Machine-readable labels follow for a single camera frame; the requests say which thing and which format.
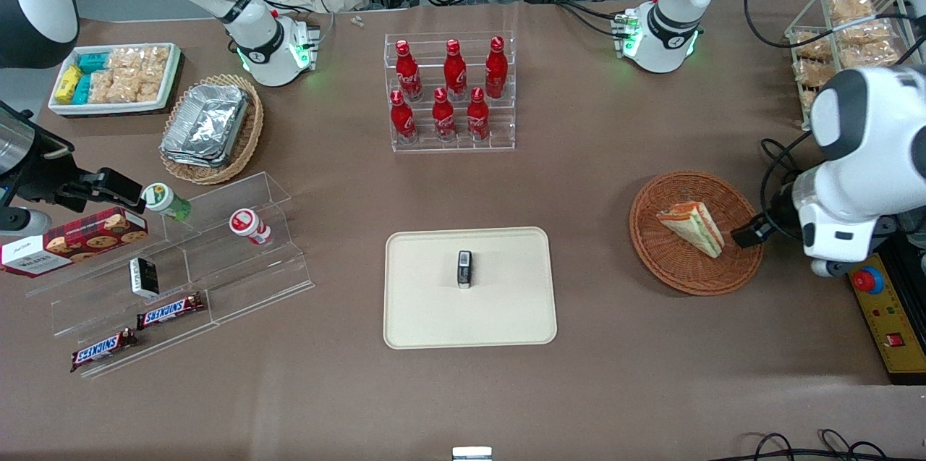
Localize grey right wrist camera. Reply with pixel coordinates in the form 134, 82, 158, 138
0, 208, 53, 236

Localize red white small bottle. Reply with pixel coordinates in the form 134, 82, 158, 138
229, 208, 273, 247

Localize clear rice cracker bag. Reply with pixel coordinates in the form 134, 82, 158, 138
106, 47, 145, 76
88, 70, 117, 105
141, 46, 172, 83
113, 74, 165, 105

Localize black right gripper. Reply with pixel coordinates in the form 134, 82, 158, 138
0, 103, 145, 213

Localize white rectangular snack tray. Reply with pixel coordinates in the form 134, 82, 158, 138
47, 42, 182, 119

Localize yellow black control box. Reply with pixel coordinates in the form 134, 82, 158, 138
845, 233, 926, 384

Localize green capped small bottle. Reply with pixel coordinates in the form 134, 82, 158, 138
142, 182, 193, 222

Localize clear acrylic bottle rack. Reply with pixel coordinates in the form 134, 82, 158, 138
383, 31, 517, 153

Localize yellow snack packet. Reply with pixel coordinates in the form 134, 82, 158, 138
55, 64, 83, 105

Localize black looped cables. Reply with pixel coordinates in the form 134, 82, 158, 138
729, 429, 926, 461

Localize triangular sandwich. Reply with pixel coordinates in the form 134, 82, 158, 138
656, 201, 726, 259

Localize brown Snickers bar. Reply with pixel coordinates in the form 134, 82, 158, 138
136, 292, 206, 331
69, 328, 139, 373

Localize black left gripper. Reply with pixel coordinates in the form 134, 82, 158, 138
731, 186, 798, 250

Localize red emergency stop button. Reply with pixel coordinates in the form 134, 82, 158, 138
851, 266, 885, 296

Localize white wire rack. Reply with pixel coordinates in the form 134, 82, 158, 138
784, 0, 926, 133

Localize red plaid cookie box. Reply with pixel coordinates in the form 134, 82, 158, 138
0, 206, 150, 279

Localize cream rectangular tray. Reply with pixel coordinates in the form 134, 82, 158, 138
383, 227, 558, 351

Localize round brown wicker basket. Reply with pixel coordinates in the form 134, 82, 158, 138
629, 170, 765, 297

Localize black table cable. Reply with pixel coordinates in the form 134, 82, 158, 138
758, 130, 812, 230

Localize red cola bottle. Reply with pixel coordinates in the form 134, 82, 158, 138
394, 40, 425, 102
389, 90, 419, 145
484, 36, 509, 101
466, 87, 491, 143
431, 87, 458, 144
442, 39, 468, 102

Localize small black white box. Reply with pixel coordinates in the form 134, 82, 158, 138
129, 258, 161, 300

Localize oval tan wicker basket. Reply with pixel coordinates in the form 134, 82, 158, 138
158, 73, 265, 186

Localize black tabletop appliance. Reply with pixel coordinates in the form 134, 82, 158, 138
872, 215, 926, 259

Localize stacked aluminium foil containers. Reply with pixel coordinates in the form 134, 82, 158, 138
160, 83, 251, 169

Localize clear acrylic stepped shelf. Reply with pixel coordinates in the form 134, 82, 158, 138
25, 171, 316, 379

